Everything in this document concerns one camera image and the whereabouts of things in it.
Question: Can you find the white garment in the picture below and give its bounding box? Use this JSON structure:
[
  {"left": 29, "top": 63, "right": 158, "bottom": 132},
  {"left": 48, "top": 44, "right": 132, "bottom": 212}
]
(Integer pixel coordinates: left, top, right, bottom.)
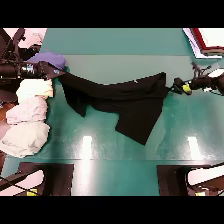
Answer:
[{"left": 0, "top": 121, "right": 51, "bottom": 159}]

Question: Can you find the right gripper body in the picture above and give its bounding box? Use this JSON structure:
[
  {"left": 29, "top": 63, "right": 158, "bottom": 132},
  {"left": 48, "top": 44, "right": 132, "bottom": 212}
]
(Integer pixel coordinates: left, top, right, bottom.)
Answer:
[{"left": 172, "top": 77, "right": 194, "bottom": 96}]

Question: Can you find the cream garment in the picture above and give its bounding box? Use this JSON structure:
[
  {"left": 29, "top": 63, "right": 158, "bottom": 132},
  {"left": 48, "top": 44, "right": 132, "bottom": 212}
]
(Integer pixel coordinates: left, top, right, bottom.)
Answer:
[{"left": 15, "top": 78, "right": 55, "bottom": 102}]

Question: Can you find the purple garment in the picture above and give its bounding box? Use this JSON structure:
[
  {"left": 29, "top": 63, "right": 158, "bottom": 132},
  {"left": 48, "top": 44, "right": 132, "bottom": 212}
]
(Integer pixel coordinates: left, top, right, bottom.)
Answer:
[{"left": 27, "top": 51, "right": 68, "bottom": 72}]

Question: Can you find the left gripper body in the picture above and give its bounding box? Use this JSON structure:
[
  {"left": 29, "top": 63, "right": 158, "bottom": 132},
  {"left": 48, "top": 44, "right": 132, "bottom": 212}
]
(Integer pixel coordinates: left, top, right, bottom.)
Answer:
[{"left": 37, "top": 61, "right": 67, "bottom": 81}]

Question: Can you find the pink garment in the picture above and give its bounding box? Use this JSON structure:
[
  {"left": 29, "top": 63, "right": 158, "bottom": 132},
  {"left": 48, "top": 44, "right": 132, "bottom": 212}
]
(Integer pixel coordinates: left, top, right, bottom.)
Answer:
[{"left": 5, "top": 96, "right": 50, "bottom": 126}]

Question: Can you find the black T-shirt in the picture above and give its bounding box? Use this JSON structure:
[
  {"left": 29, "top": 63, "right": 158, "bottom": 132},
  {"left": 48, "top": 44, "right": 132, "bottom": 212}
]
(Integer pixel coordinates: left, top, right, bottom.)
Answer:
[{"left": 57, "top": 71, "right": 171, "bottom": 146}]

